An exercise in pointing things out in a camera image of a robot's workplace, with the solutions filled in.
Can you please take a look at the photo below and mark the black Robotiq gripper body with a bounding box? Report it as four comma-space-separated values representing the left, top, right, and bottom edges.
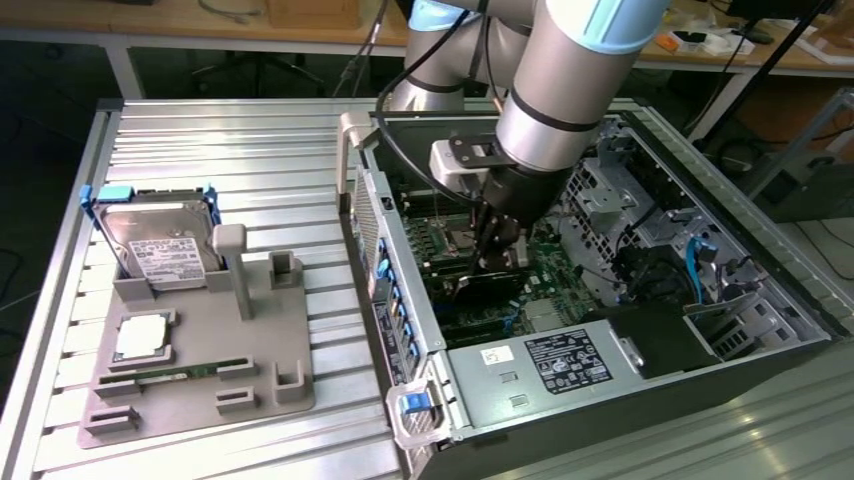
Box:
479, 164, 577, 227

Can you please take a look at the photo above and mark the Nvidia graphics card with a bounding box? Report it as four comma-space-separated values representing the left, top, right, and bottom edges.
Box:
432, 269, 531, 312

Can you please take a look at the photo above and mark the CPU socket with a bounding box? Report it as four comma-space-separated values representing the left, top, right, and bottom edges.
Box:
443, 214, 479, 254

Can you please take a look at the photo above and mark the green motherboard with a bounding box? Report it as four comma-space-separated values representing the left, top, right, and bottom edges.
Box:
398, 189, 593, 351

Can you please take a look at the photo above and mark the black RAM stick with label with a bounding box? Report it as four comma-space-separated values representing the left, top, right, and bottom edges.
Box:
426, 257, 482, 281

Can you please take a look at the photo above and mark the silver perforated disk bay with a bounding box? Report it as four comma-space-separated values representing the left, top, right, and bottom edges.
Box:
563, 157, 669, 261

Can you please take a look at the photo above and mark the silver chipset heatsink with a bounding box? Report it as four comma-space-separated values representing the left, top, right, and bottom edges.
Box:
522, 301, 563, 332

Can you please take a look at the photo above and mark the black expansion slot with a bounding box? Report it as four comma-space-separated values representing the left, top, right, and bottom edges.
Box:
440, 318, 511, 347

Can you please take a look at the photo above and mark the grey power supply unit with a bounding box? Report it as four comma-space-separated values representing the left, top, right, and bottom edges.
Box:
444, 319, 647, 435

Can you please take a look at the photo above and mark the black plastic shroud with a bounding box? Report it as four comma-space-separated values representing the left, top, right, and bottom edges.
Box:
579, 304, 723, 380

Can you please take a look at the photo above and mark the grey slotted disk bay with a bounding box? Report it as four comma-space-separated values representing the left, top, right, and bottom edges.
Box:
683, 294, 789, 361

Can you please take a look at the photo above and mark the white and orange desk object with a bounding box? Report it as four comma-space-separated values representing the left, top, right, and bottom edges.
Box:
657, 27, 755, 56

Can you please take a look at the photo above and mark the black equipment box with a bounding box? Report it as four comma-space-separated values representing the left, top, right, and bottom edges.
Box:
757, 154, 854, 224

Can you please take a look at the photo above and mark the black open PC case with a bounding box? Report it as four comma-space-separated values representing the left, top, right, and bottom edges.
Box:
336, 107, 837, 480

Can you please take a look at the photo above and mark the black office chair base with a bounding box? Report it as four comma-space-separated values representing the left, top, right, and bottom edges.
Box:
192, 49, 328, 99

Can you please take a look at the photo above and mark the grey plastic parts rack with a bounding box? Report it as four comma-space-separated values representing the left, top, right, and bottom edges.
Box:
78, 223, 319, 454

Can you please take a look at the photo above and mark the brown cardboard box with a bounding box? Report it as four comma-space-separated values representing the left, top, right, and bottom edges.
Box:
266, 0, 366, 29

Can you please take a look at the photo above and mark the black stand pole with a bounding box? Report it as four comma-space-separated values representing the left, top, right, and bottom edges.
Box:
679, 0, 835, 141

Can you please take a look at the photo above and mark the hard disk in blue caddy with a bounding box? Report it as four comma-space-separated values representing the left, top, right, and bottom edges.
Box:
78, 184, 222, 294

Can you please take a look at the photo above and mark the black monitor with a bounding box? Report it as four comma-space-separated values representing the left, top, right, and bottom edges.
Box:
723, 0, 835, 19

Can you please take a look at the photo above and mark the green RAM stick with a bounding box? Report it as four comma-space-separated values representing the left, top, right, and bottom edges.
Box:
136, 367, 222, 386

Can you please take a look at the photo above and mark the silver CPU chip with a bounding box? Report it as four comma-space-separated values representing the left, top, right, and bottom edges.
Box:
112, 317, 168, 364

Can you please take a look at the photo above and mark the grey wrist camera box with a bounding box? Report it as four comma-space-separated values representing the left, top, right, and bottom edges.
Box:
426, 135, 509, 195

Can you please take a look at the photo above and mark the black wire bundle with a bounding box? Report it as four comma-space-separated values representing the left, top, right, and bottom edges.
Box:
610, 244, 693, 306

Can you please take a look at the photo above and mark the blue data wire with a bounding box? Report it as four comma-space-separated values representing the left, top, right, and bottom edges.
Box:
683, 233, 719, 306

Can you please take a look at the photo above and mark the thin hanging cable with plug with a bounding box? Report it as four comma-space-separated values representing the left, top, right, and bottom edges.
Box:
338, 0, 392, 97

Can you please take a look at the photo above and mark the wooden desk with white frame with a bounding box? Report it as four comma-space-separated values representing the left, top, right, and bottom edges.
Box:
0, 0, 854, 141

